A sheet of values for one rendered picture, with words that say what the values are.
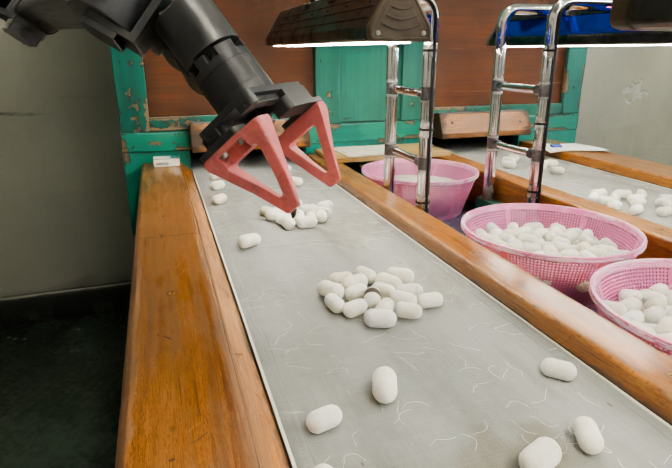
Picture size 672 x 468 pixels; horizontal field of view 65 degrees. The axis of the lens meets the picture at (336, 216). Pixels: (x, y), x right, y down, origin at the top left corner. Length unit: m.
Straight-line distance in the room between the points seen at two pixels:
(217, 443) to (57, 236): 1.95
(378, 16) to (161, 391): 0.45
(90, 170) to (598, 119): 2.43
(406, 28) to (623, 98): 2.61
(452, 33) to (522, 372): 1.20
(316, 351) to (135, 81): 0.97
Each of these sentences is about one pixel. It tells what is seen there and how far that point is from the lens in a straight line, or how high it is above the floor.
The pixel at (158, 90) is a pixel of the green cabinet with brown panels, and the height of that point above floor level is 0.94.
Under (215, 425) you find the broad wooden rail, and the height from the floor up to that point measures 0.76.
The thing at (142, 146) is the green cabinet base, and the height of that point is 0.81.
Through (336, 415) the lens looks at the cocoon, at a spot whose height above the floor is 0.75.
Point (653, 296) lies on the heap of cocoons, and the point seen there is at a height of 0.74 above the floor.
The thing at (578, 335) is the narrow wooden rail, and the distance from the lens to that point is 0.58.
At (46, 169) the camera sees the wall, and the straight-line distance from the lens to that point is 2.25.
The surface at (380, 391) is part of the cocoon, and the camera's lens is 0.47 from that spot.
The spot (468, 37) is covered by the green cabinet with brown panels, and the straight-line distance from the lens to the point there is 1.64.
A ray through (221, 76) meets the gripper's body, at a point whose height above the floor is 1.01.
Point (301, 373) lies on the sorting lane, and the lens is 0.52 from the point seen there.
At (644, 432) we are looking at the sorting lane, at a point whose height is 0.74.
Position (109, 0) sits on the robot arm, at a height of 1.07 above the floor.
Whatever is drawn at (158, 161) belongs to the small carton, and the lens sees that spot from 1.34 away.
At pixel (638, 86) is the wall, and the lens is 3.28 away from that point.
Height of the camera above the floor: 1.03
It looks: 17 degrees down
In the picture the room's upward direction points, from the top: straight up
